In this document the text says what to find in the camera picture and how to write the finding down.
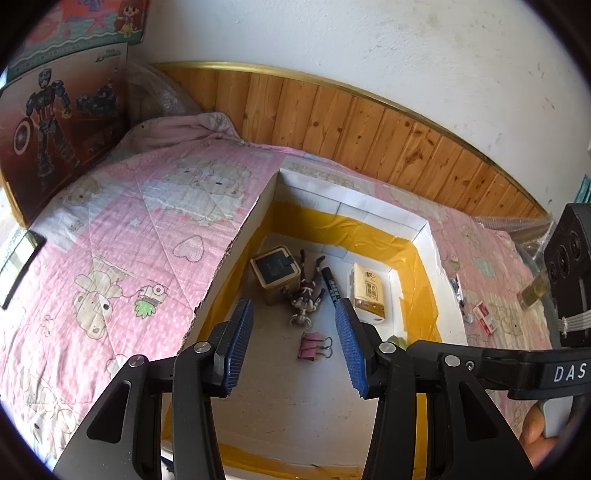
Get green tape roll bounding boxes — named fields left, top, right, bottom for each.
left=388, top=335, right=408, bottom=350

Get yellow tissue pack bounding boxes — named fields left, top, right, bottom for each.
left=349, top=263, right=387, bottom=324

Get pink binder clip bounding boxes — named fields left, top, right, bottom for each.
left=297, top=332, right=334, bottom=361

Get black marker pen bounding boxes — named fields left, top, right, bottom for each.
left=322, top=267, right=342, bottom=304

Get gold square tin box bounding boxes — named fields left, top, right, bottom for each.
left=249, top=245, right=301, bottom=306

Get person right hand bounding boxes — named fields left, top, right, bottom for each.
left=519, top=403, right=558, bottom=468

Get white printed lighter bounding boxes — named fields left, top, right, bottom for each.
left=460, top=303, right=474, bottom=324

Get red white staples box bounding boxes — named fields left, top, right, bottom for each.
left=473, top=302, right=497, bottom=336

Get glass tea bottle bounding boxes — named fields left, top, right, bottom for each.
left=519, top=269, right=550, bottom=310

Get white cardboard box yellow tape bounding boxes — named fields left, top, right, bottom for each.
left=186, top=168, right=467, bottom=479

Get pink cartoon quilt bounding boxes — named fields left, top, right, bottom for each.
left=1, top=114, right=551, bottom=466

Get teal blue sticks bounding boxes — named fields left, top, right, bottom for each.
left=574, top=175, right=591, bottom=204

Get wooden headboard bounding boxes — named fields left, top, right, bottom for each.
left=157, top=61, right=548, bottom=218

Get bubble wrap sheet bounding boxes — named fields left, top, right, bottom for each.
left=125, top=61, right=204, bottom=125

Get robot toy box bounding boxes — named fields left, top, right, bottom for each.
left=1, top=43, right=129, bottom=226

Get colourful girl toy box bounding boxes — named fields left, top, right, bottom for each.
left=3, top=0, right=149, bottom=82

